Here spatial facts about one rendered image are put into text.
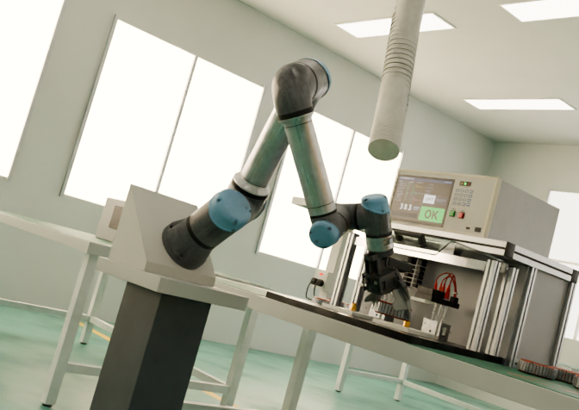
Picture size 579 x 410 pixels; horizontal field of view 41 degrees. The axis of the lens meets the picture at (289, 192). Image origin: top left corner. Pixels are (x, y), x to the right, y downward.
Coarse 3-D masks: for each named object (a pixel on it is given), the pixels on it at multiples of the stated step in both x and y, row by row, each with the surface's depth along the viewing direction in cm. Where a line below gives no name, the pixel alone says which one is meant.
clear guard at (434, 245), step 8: (392, 232) 240; (408, 240) 232; (416, 240) 230; (432, 240) 227; (440, 240) 225; (448, 240) 224; (400, 248) 230; (408, 248) 227; (416, 248) 226; (424, 248) 224; (432, 248) 223; (440, 248) 221; (448, 248) 247; (456, 248) 240; (464, 248) 233; (472, 248) 230; (480, 256) 244; (488, 256) 237
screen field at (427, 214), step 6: (420, 210) 265; (426, 210) 263; (432, 210) 262; (438, 210) 260; (444, 210) 258; (420, 216) 265; (426, 216) 263; (432, 216) 261; (438, 216) 259; (438, 222) 258
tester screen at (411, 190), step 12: (408, 180) 273; (420, 180) 269; (432, 180) 265; (396, 192) 276; (408, 192) 272; (420, 192) 268; (432, 192) 264; (444, 192) 260; (396, 204) 274; (420, 204) 266; (432, 204) 262; (396, 216) 273
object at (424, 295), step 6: (420, 288) 245; (426, 288) 244; (420, 294) 245; (426, 294) 243; (432, 294) 241; (438, 294) 243; (444, 294) 245; (414, 300) 243; (420, 300) 241; (426, 300) 240; (432, 300) 241; (438, 300) 243; (444, 300) 245; (450, 306) 247; (456, 306) 249; (444, 312) 248; (432, 318) 251; (438, 318) 249; (444, 318) 247
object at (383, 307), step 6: (378, 300) 218; (378, 306) 216; (384, 306) 215; (390, 306) 214; (378, 312) 216; (384, 312) 214; (390, 312) 214; (396, 312) 213; (402, 312) 214; (396, 318) 214; (402, 318) 214
